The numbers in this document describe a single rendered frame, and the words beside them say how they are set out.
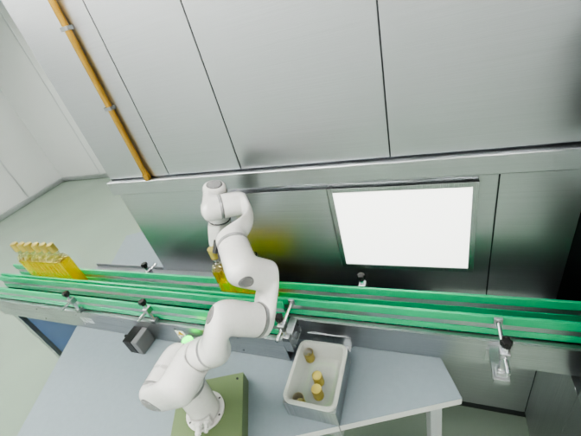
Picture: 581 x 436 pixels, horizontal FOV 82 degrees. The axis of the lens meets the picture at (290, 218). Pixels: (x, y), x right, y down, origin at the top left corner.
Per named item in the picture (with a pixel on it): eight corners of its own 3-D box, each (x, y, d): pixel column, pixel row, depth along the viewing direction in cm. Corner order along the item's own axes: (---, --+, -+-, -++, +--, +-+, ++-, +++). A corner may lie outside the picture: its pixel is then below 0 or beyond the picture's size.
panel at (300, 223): (471, 266, 111) (478, 176, 93) (473, 272, 109) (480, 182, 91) (238, 257, 146) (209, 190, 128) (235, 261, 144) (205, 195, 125)
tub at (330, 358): (352, 359, 119) (348, 344, 114) (339, 426, 102) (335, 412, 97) (305, 352, 125) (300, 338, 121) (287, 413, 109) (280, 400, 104)
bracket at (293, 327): (303, 330, 127) (298, 318, 123) (296, 352, 120) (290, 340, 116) (294, 329, 128) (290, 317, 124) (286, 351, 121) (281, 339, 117)
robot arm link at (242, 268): (197, 273, 91) (242, 282, 100) (213, 343, 76) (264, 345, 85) (228, 230, 85) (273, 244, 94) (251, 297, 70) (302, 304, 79)
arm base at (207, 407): (225, 436, 102) (208, 411, 94) (184, 447, 102) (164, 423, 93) (224, 387, 115) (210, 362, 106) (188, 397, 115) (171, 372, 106)
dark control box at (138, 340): (156, 339, 150) (147, 327, 145) (144, 355, 144) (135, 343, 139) (142, 336, 153) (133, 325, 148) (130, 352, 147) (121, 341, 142)
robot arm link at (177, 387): (232, 346, 88) (202, 408, 76) (188, 363, 102) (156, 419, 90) (204, 324, 85) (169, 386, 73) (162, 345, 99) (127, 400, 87)
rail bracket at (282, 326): (300, 314, 124) (292, 291, 117) (285, 355, 112) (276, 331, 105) (292, 313, 125) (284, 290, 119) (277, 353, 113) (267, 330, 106)
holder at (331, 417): (354, 347, 123) (351, 334, 119) (339, 426, 102) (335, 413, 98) (309, 341, 130) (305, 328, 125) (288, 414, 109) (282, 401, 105)
